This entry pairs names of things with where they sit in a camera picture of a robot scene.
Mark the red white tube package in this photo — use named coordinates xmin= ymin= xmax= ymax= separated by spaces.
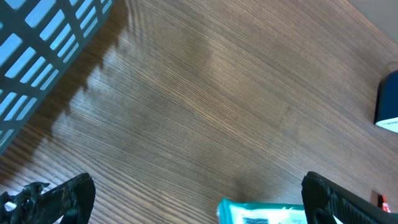
xmin=370 ymin=190 xmax=392 ymax=213

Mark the green 3M gloves package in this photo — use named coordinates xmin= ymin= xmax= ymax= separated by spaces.
xmin=216 ymin=198 xmax=398 ymax=224

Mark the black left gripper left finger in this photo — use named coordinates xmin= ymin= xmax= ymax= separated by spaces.
xmin=1 ymin=173 xmax=96 ymax=224

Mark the grey plastic mesh basket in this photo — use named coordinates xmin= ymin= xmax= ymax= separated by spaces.
xmin=1 ymin=0 xmax=114 ymax=152

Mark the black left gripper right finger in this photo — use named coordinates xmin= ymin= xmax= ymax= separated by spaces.
xmin=302 ymin=171 xmax=397 ymax=224

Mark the white barcode scanner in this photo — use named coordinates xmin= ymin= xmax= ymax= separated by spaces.
xmin=374 ymin=70 xmax=397 ymax=133

